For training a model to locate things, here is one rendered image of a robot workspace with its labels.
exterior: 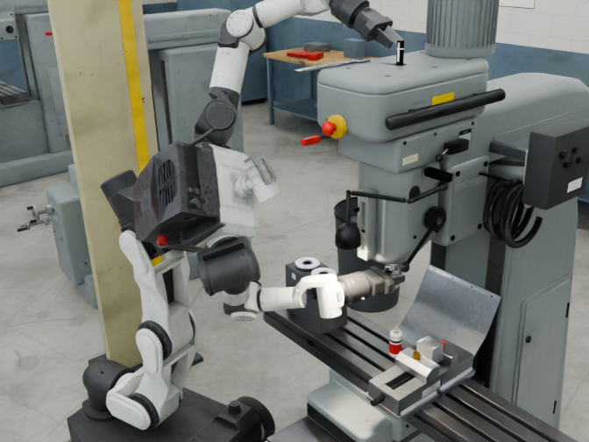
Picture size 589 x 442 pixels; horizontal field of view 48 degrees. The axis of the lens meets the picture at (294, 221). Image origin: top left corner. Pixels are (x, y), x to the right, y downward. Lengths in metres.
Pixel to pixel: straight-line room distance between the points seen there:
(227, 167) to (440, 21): 0.72
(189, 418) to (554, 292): 1.41
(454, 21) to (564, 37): 4.56
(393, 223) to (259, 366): 2.06
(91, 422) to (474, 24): 1.91
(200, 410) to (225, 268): 1.01
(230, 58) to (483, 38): 0.71
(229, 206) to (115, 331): 2.03
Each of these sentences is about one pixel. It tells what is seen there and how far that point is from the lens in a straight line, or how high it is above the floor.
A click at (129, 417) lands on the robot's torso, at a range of 2.51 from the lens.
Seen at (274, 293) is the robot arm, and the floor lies 1.23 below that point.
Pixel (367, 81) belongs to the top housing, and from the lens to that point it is 1.67.
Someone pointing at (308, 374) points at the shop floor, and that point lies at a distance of 3.73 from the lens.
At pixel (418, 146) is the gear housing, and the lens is 1.81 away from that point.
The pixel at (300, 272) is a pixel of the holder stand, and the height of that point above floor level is 1.12.
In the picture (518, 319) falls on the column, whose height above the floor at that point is 1.00.
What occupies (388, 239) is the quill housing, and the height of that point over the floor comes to 1.41.
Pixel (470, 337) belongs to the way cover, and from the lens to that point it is 2.37.
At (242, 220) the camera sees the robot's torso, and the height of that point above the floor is 1.52.
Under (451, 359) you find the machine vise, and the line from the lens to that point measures 2.09.
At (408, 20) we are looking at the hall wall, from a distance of 7.58.
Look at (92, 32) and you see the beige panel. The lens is 3.22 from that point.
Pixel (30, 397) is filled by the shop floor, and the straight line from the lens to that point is 3.89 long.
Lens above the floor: 2.23
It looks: 24 degrees down
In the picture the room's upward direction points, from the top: 2 degrees counter-clockwise
